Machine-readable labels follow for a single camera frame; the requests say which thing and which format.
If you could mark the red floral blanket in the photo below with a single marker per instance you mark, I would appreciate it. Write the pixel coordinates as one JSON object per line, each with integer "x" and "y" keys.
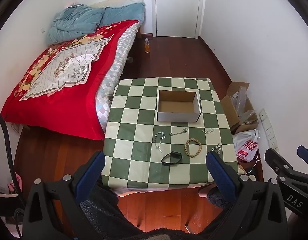
{"x": 101, "y": 52}

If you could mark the pale checkered bed sheet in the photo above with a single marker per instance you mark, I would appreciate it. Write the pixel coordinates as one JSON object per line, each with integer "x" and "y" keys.
{"x": 119, "y": 62}

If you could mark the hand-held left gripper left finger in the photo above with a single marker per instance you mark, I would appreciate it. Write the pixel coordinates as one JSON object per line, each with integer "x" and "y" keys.
{"x": 92, "y": 171}

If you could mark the blue pillow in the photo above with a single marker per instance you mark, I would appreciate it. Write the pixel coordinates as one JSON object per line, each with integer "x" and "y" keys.
{"x": 124, "y": 13}

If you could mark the green checkered table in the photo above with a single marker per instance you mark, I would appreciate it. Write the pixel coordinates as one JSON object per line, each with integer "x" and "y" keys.
{"x": 134, "y": 135}

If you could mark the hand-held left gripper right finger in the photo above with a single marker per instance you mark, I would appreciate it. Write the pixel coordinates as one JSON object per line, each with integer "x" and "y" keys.
{"x": 218, "y": 173}

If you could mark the clear plastic packaging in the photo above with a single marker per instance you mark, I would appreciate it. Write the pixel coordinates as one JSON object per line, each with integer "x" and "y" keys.
{"x": 243, "y": 105}

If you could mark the brown cardboard box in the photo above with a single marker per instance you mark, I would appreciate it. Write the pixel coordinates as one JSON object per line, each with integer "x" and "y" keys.
{"x": 231, "y": 110}

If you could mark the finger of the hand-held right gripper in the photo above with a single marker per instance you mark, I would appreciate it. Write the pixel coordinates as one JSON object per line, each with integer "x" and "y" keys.
{"x": 277, "y": 161}
{"x": 306, "y": 155}

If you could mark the white plastic bag red print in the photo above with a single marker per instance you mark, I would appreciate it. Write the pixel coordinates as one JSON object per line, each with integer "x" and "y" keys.
{"x": 245, "y": 146}

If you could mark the white wall socket strip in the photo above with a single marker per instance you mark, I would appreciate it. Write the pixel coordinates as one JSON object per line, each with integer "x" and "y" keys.
{"x": 268, "y": 130}

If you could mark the black wristband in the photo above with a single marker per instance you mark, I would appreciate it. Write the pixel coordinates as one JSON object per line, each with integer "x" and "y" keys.
{"x": 166, "y": 158}

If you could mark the blue duvet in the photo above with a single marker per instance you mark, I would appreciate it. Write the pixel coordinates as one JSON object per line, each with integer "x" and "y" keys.
{"x": 74, "y": 22}

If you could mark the dark fuzzy cloth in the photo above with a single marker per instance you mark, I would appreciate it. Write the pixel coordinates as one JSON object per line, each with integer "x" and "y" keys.
{"x": 106, "y": 205}

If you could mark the white door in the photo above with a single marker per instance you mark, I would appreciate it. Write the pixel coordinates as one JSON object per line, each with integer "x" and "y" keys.
{"x": 177, "y": 7}

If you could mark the small white cardboard box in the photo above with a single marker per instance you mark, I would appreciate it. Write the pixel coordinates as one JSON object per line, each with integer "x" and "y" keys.
{"x": 177, "y": 106}

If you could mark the pink object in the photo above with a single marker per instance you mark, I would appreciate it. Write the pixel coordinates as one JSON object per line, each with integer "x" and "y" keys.
{"x": 15, "y": 182}

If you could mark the orange drink bottle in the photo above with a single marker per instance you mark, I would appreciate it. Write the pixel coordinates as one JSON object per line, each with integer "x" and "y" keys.
{"x": 147, "y": 47}

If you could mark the white printed scarf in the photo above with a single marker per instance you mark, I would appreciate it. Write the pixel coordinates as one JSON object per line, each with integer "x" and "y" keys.
{"x": 66, "y": 67}

